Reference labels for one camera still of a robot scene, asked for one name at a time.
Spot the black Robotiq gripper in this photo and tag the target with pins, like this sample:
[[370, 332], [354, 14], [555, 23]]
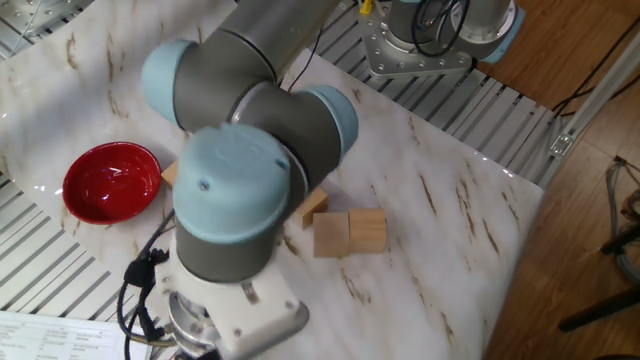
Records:
[[200, 356]]

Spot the light wooden cube block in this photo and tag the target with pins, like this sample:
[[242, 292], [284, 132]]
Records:
[[171, 174], [330, 235], [367, 230], [315, 202]]

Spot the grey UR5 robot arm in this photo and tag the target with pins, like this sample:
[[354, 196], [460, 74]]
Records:
[[250, 150]]

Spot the white printed paper stack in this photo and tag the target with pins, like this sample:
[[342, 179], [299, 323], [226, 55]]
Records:
[[60, 340]]

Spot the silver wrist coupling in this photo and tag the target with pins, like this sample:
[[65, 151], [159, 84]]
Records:
[[190, 320]]

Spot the red glossy bowl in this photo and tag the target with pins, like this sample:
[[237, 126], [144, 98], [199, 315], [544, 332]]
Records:
[[112, 182]]

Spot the white marble pattern board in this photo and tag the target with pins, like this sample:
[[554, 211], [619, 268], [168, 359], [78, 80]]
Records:
[[425, 225]]

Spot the yellow plastic clip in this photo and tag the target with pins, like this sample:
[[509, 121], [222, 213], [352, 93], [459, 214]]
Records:
[[366, 6]]

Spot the black chair base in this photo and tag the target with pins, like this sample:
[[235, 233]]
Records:
[[600, 310]]

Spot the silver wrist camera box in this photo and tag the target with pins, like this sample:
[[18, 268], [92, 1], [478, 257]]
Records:
[[280, 325]]

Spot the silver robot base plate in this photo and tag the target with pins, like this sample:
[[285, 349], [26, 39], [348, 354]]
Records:
[[385, 55]]

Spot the aluminium frame profile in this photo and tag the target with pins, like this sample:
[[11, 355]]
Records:
[[595, 97]]

